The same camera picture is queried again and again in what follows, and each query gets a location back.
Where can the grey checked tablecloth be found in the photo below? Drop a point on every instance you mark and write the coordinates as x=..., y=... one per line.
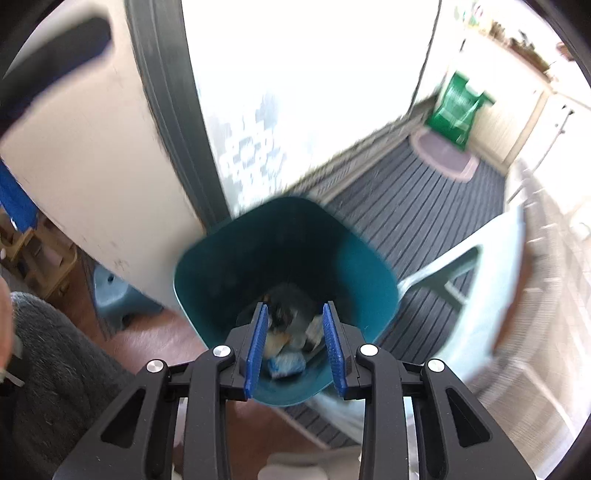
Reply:
x=549, y=300

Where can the blue and white plastic packet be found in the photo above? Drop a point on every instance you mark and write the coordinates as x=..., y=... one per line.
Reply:
x=287, y=364

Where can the wooden shelf unit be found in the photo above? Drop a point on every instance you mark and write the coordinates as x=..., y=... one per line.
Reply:
x=41, y=263

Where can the green rice bag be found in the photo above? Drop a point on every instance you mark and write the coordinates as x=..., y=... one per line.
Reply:
x=455, y=106

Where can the grey oval floor mat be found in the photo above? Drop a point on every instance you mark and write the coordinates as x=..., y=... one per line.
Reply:
x=445, y=157

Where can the grey knitted garment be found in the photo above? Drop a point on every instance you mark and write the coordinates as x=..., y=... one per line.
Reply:
x=51, y=360

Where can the pale green plastic chair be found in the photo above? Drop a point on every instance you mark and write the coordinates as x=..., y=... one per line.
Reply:
x=485, y=277

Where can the teal plastic bin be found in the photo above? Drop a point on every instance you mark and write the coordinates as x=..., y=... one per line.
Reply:
x=286, y=244

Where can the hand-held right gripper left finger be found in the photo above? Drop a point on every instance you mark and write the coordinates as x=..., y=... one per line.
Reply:
x=256, y=350

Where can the patterned frosted sliding door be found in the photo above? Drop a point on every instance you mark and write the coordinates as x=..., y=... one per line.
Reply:
x=314, y=92

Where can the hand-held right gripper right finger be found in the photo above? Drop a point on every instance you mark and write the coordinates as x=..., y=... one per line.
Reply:
x=333, y=350

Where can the blue-grey plastic stool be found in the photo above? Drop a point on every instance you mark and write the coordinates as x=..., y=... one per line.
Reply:
x=120, y=300

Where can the white kitchen cabinet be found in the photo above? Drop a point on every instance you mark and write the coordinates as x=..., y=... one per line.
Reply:
x=512, y=124

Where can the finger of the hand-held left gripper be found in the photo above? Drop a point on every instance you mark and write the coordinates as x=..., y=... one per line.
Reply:
x=16, y=198
x=55, y=60

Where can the dark striped floor mat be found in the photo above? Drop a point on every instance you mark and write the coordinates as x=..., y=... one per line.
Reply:
x=392, y=207

